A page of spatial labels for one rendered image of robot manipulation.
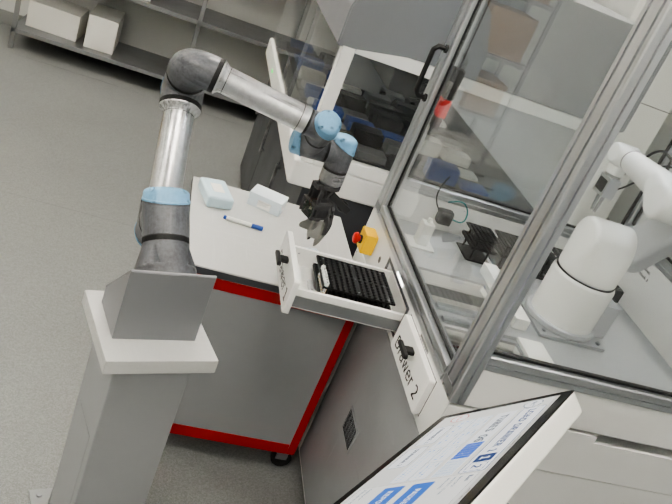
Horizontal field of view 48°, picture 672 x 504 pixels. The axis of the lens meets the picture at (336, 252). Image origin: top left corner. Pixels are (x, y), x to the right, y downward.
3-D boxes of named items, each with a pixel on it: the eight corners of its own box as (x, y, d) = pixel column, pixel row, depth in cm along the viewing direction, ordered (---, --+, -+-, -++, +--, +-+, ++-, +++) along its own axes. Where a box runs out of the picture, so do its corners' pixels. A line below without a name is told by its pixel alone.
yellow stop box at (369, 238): (357, 252, 249) (365, 234, 246) (354, 242, 255) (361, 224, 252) (371, 256, 250) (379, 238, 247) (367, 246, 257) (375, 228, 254)
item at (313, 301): (289, 307, 206) (296, 289, 203) (283, 259, 228) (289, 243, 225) (420, 338, 217) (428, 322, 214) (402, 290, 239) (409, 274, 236)
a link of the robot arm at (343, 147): (330, 127, 222) (357, 135, 224) (318, 160, 227) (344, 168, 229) (334, 137, 215) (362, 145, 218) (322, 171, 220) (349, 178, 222)
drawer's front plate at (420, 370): (412, 414, 186) (429, 380, 181) (390, 344, 211) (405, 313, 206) (418, 415, 187) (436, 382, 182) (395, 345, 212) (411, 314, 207)
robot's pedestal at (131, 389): (41, 580, 203) (102, 364, 170) (28, 493, 224) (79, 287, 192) (149, 563, 219) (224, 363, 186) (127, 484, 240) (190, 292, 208)
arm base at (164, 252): (144, 270, 173) (144, 229, 175) (125, 282, 185) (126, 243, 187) (206, 275, 180) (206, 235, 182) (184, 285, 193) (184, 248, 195)
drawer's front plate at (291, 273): (281, 313, 204) (294, 280, 200) (275, 259, 229) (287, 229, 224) (287, 315, 205) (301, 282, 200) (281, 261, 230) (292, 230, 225)
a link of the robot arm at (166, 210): (143, 232, 177) (144, 177, 180) (137, 245, 190) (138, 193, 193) (194, 234, 181) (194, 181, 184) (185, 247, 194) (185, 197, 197)
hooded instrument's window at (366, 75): (297, 157, 286) (339, 44, 267) (272, 39, 439) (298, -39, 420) (551, 233, 318) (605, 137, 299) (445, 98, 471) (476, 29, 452)
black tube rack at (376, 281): (315, 304, 211) (323, 286, 208) (309, 272, 226) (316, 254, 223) (387, 322, 217) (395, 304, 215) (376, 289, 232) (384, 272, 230)
